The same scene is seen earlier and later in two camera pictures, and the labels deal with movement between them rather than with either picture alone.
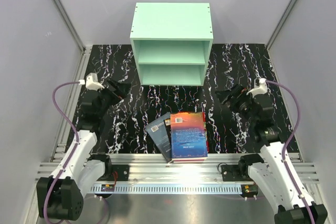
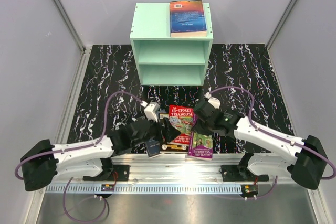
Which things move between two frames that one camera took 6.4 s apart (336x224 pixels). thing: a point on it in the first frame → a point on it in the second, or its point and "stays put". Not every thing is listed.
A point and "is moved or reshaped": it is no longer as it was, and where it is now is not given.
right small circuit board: [250, 189] stays put
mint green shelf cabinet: [172, 42] stays put
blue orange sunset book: [188, 139] → [187, 19]
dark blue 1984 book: [158, 131] is moved or reshaped
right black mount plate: [236, 173] stays put
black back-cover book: [167, 125] is moved or reshaped
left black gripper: [121, 89] → [169, 131]
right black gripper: [239, 93] → [198, 128]
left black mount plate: [123, 171] stays put
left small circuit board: [107, 188] stays put
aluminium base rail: [177, 169] stays put
